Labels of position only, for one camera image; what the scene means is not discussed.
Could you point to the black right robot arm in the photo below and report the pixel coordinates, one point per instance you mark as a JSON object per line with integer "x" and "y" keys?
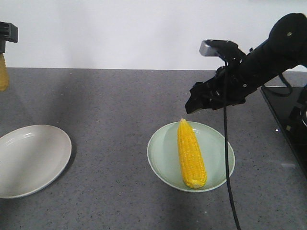
{"x": 285, "y": 48}

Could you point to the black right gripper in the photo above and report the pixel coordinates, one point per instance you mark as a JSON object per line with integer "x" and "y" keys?
{"x": 231, "y": 84}

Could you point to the green plate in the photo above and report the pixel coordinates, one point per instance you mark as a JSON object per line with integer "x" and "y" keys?
{"x": 219, "y": 157}

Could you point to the black induction cooktop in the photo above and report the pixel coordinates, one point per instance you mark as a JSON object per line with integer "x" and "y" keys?
{"x": 290, "y": 112}

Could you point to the pale patchy corn cob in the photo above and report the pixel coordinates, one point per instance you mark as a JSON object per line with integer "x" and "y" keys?
{"x": 4, "y": 76}

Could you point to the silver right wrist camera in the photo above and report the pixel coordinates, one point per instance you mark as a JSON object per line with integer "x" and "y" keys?
{"x": 213, "y": 48}

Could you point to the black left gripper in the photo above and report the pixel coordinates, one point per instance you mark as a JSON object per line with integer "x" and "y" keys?
{"x": 8, "y": 33}

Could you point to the white plate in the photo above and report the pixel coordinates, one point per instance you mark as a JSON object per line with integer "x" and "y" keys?
{"x": 31, "y": 158}

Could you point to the yellow corn cob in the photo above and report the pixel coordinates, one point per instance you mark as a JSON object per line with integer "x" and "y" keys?
{"x": 192, "y": 166}

